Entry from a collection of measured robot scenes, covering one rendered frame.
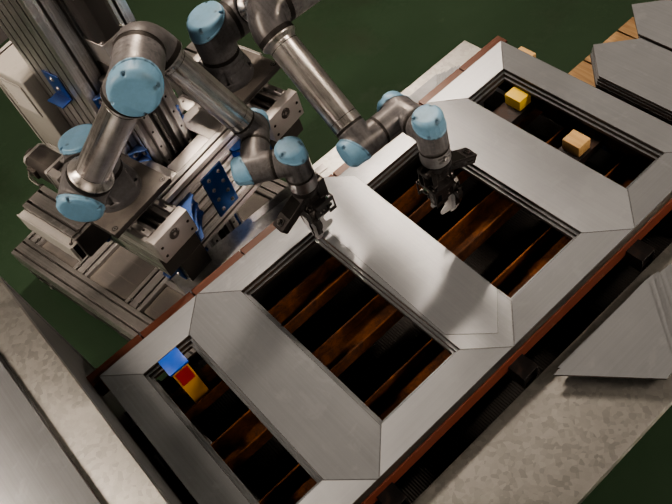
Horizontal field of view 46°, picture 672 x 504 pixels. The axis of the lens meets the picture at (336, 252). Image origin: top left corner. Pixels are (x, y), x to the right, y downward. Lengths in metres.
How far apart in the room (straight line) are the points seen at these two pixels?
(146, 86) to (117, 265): 1.63
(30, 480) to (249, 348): 0.60
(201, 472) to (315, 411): 0.30
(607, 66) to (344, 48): 1.84
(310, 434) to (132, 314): 1.36
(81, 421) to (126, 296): 1.32
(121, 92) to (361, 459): 0.96
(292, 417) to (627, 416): 0.78
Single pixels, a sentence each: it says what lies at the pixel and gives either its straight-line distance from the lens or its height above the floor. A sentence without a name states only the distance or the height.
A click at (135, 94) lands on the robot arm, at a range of 1.76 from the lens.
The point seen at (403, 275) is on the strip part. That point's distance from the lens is 2.08.
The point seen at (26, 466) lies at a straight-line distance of 1.92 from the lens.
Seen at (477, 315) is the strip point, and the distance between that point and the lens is 1.99.
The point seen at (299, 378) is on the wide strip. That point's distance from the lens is 1.99.
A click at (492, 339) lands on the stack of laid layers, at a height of 0.85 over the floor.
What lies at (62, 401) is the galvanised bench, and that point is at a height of 1.05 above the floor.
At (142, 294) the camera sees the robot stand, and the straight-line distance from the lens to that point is 3.13.
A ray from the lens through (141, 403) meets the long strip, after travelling 2.12.
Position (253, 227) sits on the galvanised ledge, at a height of 0.68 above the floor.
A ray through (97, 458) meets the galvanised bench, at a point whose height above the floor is 1.05.
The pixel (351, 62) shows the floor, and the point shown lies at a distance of 3.98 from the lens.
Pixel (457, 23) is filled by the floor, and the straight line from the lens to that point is 4.06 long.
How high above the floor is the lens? 2.56
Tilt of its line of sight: 52 degrees down
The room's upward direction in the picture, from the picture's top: 22 degrees counter-clockwise
